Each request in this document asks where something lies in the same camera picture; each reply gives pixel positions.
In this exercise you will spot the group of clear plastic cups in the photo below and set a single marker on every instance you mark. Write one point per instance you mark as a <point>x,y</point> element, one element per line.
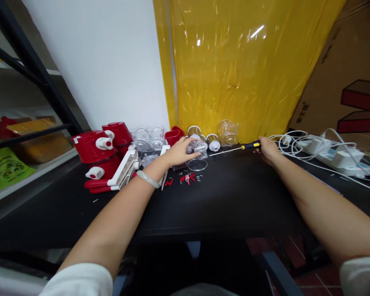
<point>149,138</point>

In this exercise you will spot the large white charger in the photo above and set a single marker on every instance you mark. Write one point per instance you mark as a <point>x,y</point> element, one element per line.
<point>347,158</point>

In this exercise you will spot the white power strip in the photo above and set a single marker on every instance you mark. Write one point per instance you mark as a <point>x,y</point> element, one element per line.
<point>351,168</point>

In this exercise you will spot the white plug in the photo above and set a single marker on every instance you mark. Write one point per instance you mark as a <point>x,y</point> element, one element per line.
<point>285,141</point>

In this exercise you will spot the small white charger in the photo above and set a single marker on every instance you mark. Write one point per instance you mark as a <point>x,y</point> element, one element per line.
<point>317,145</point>

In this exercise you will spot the steel drum blade white cap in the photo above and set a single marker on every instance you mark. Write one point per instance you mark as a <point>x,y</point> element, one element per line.
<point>213,142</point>

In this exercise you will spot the small red housing white knob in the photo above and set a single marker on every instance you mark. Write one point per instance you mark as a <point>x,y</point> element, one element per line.
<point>100,169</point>

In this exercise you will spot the white plastic bracket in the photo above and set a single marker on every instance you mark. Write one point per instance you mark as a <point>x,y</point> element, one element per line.
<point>123,169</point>

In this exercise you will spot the person's body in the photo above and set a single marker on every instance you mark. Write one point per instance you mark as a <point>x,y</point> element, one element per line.
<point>215,289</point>

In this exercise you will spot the box of yellow packets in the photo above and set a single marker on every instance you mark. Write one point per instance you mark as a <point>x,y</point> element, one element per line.
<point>37,135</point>

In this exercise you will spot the large red plastic housing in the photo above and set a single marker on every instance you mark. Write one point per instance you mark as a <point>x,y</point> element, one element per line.
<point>89,148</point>

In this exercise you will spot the clear housing with white knob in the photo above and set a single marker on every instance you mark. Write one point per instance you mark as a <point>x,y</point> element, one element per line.
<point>197,154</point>

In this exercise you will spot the black metal shelf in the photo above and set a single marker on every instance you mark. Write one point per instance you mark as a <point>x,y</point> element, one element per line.
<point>24,92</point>

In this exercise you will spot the red plastic hopper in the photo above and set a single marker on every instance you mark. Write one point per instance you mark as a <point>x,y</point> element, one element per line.
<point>173,135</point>

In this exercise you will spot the pile of red clips and screws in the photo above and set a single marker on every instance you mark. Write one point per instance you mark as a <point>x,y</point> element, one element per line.
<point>186,178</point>

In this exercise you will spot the black and yellow screwdriver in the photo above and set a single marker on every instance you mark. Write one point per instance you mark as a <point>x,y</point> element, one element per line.
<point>250,145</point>

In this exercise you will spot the clear plastic container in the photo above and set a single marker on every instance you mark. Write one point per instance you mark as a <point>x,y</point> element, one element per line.
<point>228,132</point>

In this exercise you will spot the person's left hand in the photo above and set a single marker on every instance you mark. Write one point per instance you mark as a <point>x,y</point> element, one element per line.
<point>172,155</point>

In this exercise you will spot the green printed bag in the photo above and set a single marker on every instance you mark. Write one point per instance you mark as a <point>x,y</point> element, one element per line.
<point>6,171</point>

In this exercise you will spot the yellow plastic curtain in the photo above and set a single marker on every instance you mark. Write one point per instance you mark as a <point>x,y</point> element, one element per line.
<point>240,67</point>

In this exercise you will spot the person's right hand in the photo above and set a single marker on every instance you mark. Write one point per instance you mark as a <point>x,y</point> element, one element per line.
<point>271,151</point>

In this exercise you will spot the brown cardboard box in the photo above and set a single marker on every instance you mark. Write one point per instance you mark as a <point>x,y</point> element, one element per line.
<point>348,80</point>

